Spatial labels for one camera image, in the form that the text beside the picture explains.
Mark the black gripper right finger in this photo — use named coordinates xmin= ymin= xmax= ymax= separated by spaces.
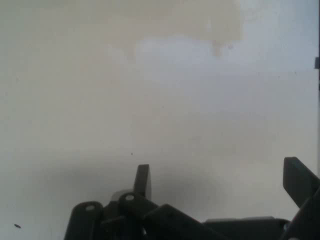
xmin=282 ymin=156 xmax=320 ymax=240

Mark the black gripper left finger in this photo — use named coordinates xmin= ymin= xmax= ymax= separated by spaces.
xmin=63 ymin=164 xmax=226 ymax=240

